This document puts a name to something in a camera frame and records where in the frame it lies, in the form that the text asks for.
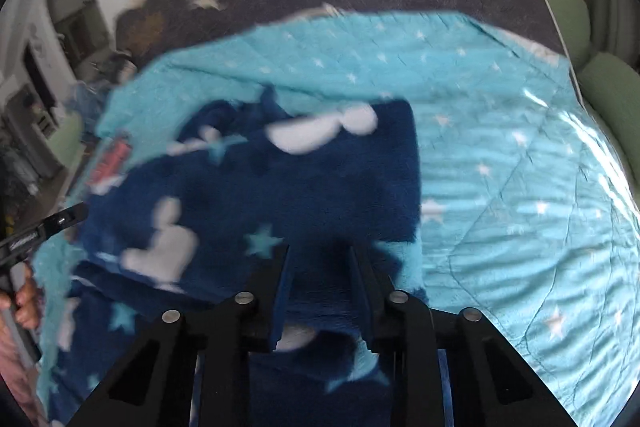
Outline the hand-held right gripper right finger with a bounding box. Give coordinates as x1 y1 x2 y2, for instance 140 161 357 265
349 244 578 427

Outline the green pillow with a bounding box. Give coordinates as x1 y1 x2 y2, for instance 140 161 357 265
542 0 593 68
577 52 640 142

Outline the navy star fleece garment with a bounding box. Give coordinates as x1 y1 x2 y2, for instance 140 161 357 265
47 87 431 427

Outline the person's left hand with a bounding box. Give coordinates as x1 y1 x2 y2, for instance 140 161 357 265
0 266 42 330

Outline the pale green chair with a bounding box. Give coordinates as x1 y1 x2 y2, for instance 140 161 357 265
50 112 86 172

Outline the blue cloth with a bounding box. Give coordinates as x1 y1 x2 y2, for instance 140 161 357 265
65 82 108 132

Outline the person's pink clothing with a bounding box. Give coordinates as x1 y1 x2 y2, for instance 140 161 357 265
0 307 46 427

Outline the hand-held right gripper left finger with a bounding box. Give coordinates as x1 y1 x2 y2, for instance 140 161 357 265
65 243 292 427

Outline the light blue star quilt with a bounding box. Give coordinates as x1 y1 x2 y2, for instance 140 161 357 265
32 9 640 427

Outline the red pink flat packet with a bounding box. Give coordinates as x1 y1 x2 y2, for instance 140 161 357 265
87 134 133 195

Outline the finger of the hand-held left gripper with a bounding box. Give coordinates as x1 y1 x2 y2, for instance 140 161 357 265
40 202 90 234

